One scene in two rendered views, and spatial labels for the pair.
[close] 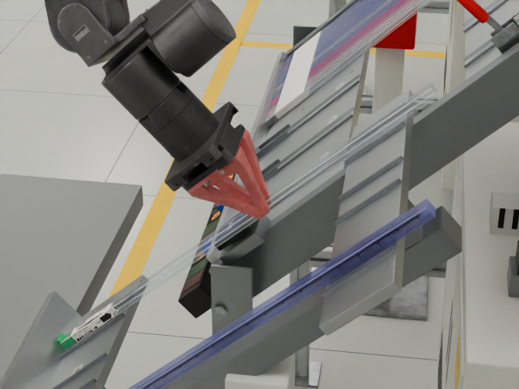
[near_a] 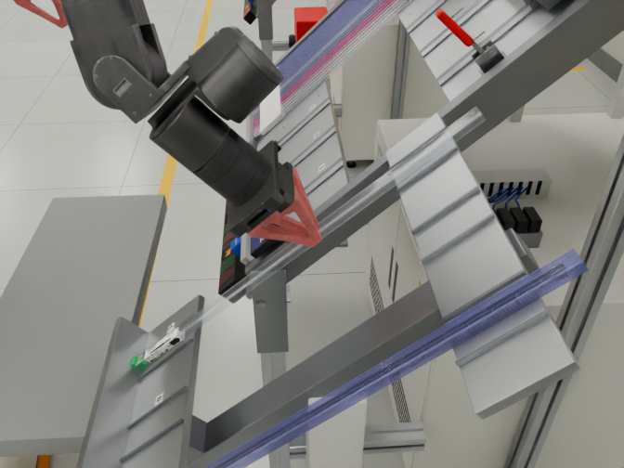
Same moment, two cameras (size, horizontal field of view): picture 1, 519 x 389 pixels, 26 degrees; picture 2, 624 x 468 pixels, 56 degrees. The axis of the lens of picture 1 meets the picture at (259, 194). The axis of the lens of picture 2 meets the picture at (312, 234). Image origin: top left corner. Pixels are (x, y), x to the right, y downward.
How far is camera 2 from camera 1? 0.52 m
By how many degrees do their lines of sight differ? 13
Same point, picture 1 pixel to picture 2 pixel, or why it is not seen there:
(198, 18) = (248, 60)
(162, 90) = (215, 140)
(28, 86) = (61, 120)
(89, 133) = (108, 148)
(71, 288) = (127, 289)
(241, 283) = (277, 282)
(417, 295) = not seen: hidden behind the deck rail
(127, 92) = (179, 146)
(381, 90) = not seen: hidden behind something
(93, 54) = (139, 110)
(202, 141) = (260, 186)
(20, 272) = (83, 280)
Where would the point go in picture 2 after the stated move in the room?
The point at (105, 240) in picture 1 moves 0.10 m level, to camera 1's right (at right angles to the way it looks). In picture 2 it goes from (146, 243) to (198, 237)
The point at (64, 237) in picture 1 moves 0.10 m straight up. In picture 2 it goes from (113, 245) to (101, 201)
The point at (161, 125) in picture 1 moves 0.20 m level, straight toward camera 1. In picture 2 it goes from (217, 175) to (274, 324)
